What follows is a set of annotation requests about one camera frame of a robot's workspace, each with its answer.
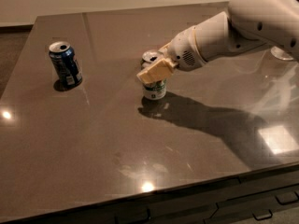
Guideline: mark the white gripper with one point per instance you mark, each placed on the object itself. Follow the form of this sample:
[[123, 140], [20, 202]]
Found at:
[[182, 49]]

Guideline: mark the green white 7up can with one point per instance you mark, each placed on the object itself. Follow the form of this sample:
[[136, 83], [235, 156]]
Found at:
[[156, 90]]

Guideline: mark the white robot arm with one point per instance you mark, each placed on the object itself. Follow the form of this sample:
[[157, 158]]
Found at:
[[244, 26]]

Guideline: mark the blue soda can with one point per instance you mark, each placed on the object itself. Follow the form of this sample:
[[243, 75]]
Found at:
[[63, 58]]

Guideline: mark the black drawer handle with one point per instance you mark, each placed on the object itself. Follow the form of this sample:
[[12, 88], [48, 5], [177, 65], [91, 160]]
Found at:
[[288, 198], [260, 215]]

